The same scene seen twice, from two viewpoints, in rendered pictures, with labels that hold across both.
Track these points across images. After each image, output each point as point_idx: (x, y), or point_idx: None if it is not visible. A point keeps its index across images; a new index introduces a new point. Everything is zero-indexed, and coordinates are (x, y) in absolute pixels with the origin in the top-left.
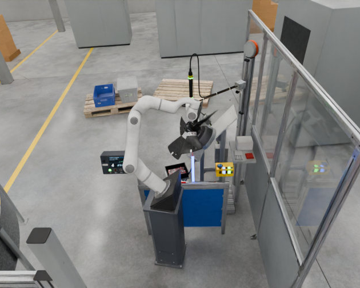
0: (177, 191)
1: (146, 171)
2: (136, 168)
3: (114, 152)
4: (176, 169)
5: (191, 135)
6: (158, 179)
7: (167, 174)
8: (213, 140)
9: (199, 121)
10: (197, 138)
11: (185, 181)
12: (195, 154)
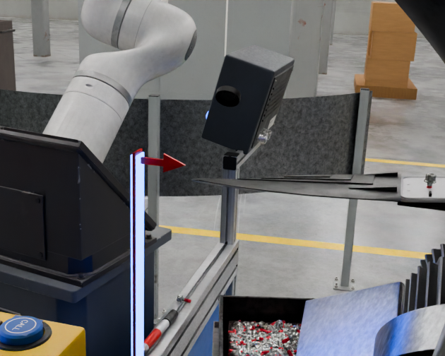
0: (1, 199)
1: (92, 56)
2: (87, 15)
3: (265, 56)
4: (287, 344)
5: (413, 186)
6: (67, 113)
7: (246, 297)
8: (412, 349)
9: (441, 49)
10: (363, 194)
11: (159, 352)
12: (323, 335)
